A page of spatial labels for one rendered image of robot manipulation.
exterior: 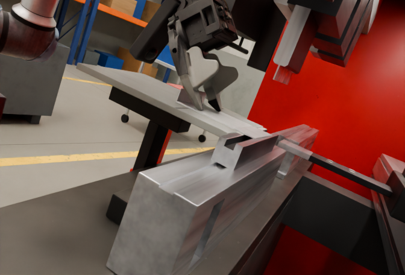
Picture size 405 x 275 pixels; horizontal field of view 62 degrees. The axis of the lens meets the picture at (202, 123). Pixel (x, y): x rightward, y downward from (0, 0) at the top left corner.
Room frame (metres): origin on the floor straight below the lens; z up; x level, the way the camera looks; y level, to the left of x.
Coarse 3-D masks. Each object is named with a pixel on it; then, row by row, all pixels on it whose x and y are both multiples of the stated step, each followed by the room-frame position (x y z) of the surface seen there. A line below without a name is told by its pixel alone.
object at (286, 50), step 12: (300, 12) 0.44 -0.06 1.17; (312, 12) 0.45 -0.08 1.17; (288, 24) 0.45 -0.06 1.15; (300, 24) 0.44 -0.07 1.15; (312, 24) 0.48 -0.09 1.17; (288, 36) 0.44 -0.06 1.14; (300, 36) 0.44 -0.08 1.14; (312, 36) 0.51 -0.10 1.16; (288, 48) 0.44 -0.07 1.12; (300, 48) 0.47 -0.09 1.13; (276, 60) 0.44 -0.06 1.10; (288, 60) 0.44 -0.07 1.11; (300, 60) 0.50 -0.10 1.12; (276, 72) 0.44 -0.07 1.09; (288, 72) 0.50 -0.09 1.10
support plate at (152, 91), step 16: (80, 64) 0.51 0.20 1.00; (112, 80) 0.48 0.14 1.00; (128, 80) 0.52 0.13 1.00; (144, 80) 0.58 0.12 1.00; (144, 96) 0.46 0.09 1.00; (160, 96) 0.48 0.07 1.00; (176, 96) 0.54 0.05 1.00; (176, 112) 0.44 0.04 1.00; (192, 112) 0.46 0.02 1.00; (224, 112) 0.57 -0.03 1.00; (208, 128) 0.42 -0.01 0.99; (224, 128) 0.43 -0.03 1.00
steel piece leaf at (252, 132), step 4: (236, 128) 0.45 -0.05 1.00; (240, 128) 0.46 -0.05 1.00; (244, 128) 0.47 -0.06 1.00; (248, 128) 0.48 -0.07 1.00; (252, 128) 0.50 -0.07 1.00; (256, 128) 0.51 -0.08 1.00; (240, 132) 0.44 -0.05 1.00; (244, 132) 0.44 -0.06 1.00; (248, 132) 0.46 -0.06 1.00; (252, 132) 0.47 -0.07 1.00; (256, 132) 0.48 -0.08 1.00; (260, 132) 0.49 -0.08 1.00; (264, 132) 0.51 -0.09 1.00; (252, 136) 0.44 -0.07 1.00; (256, 136) 0.45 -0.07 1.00; (260, 136) 0.46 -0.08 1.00; (264, 136) 0.47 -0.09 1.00; (268, 136) 0.49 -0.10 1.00
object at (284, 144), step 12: (288, 144) 0.46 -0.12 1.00; (300, 156) 0.45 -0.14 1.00; (312, 156) 0.44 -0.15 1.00; (336, 168) 0.43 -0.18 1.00; (348, 168) 0.45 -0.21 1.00; (360, 180) 0.42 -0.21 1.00; (372, 180) 0.43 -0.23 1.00; (396, 180) 0.42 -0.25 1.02; (384, 192) 0.41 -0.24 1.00; (396, 192) 0.39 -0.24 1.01; (396, 204) 0.37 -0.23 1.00; (396, 216) 0.37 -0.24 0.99
